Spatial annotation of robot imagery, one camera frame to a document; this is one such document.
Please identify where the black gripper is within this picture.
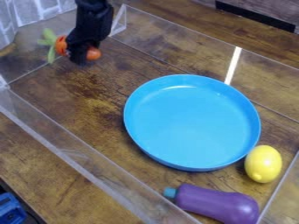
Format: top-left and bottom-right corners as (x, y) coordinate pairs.
(67, 0), (113, 65)

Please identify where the orange toy carrot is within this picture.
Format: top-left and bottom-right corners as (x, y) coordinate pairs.
(37, 28), (101, 64)

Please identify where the blue round tray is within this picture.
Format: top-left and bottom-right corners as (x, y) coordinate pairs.
(124, 74), (262, 172)

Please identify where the white patterned curtain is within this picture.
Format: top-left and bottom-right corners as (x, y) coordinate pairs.
(0, 0), (76, 50)

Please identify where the dark baseboard strip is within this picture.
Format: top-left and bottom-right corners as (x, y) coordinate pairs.
(215, 0), (295, 33)

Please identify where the blue object at corner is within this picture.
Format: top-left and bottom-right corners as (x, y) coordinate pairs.
(0, 192), (27, 224)

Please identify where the yellow toy lemon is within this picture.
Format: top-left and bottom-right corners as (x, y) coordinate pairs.
(244, 145), (283, 184)

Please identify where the purple toy eggplant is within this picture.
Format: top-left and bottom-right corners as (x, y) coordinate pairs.
(163, 184), (259, 224)

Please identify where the clear acrylic enclosure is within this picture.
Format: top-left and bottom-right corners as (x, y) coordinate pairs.
(0, 0), (299, 224)

